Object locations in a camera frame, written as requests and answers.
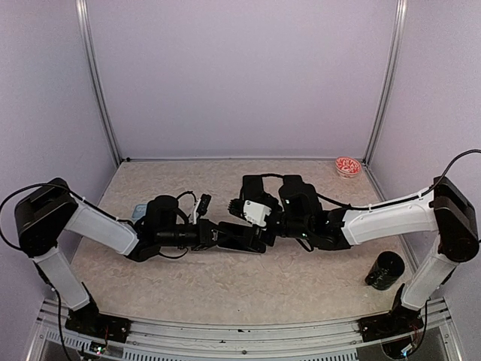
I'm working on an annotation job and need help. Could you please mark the white-edged black smartphone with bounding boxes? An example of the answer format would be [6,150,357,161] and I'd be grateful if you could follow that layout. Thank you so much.
[216,222,267,253]

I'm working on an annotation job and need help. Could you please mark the black phone case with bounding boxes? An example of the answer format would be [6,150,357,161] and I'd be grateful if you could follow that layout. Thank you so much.
[242,174,266,205]
[283,174,304,187]

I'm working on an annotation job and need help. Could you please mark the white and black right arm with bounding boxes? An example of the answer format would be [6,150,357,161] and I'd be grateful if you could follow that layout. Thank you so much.
[242,174,479,334]

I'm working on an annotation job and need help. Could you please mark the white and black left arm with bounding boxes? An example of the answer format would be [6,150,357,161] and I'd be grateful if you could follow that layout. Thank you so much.
[14,178,247,335]

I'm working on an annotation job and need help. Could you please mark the light blue phone case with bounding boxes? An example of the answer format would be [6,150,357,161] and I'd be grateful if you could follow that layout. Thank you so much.
[131,204,147,223]

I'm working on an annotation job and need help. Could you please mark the red and white patterned bowl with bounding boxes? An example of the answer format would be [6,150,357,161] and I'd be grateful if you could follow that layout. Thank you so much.
[334,156,362,179]

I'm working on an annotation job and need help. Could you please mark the black cup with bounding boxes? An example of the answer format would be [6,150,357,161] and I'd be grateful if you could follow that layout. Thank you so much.
[365,251,405,291]

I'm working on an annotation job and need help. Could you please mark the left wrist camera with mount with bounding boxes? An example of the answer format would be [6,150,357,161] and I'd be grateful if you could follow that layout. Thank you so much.
[191,194,211,224]

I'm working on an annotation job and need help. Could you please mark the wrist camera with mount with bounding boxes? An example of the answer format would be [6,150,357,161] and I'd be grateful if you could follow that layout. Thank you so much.
[191,194,211,224]
[228,199,272,228]

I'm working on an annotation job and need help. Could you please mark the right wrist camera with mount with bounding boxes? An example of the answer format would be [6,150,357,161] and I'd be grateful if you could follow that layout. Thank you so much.
[228,199,272,228]

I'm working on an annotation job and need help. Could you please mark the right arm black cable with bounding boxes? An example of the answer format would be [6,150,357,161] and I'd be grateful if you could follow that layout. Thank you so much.
[259,172,377,211]

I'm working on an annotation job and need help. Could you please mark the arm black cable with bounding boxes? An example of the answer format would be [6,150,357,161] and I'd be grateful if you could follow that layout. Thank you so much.
[259,172,377,211]
[0,182,68,251]

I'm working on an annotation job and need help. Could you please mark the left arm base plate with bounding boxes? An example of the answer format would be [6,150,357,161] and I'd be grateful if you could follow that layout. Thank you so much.
[65,304,132,344]

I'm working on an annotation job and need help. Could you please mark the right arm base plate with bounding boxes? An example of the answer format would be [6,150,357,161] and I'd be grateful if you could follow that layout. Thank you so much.
[358,284,425,342]

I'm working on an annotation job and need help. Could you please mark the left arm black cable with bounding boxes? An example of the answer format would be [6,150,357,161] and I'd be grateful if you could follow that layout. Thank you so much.
[0,182,68,251]

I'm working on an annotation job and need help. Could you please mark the front aluminium rail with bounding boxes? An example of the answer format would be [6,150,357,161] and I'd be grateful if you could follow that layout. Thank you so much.
[21,299,467,360]

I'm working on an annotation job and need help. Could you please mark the left aluminium frame post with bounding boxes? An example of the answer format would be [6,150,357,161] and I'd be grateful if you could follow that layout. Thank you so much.
[75,0,123,167]

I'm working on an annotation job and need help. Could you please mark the aluminium frame post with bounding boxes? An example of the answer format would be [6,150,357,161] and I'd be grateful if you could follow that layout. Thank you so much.
[75,0,123,167]
[363,0,408,168]

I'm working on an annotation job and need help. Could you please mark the right aluminium frame post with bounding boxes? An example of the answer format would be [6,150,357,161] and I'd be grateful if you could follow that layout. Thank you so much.
[363,0,408,168]

